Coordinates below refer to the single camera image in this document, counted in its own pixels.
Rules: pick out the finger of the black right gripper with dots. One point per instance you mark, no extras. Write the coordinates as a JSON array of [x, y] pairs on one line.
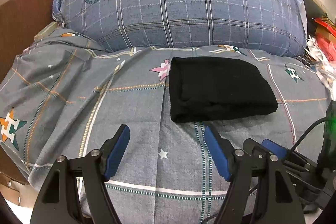
[[275, 148], [254, 149]]

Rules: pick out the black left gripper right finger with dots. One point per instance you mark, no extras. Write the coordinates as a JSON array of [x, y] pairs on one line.
[[260, 189]]

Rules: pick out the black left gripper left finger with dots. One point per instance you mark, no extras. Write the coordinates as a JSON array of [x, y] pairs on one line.
[[58, 199]]

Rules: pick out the black pants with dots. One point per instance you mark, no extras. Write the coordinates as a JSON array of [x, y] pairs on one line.
[[214, 88]]

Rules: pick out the grey patterned bed sheet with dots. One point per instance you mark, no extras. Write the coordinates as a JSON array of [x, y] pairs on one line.
[[167, 174]]

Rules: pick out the red and white clutter pile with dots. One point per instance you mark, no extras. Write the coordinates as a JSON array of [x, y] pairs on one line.
[[321, 50]]

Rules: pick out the brown wooden headboard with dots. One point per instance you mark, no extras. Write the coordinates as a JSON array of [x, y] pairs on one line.
[[23, 16]]

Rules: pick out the blue plaid pillow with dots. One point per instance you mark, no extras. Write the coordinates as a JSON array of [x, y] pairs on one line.
[[275, 26]]

